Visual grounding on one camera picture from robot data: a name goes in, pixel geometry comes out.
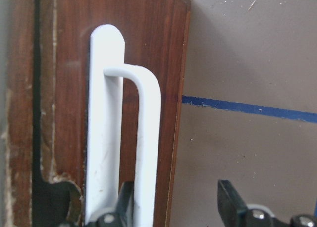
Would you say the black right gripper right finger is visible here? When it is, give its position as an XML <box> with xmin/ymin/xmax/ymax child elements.
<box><xmin>217</xmin><ymin>180</ymin><xmax>248</xmax><ymax>227</ymax></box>

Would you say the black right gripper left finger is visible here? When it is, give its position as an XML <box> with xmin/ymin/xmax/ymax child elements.
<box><xmin>115</xmin><ymin>181</ymin><xmax>134</xmax><ymax>227</ymax></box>

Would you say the white drawer handle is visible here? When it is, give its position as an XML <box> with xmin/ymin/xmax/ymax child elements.
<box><xmin>85</xmin><ymin>24</ymin><xmax>161</xmax><ymax>227</ymax></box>

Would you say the dark wooden drawer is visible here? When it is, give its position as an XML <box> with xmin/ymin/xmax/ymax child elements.
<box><xmin>0</xmin><ymin>0</ymin><xmax>191</xmax><ymax>227</ymax></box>

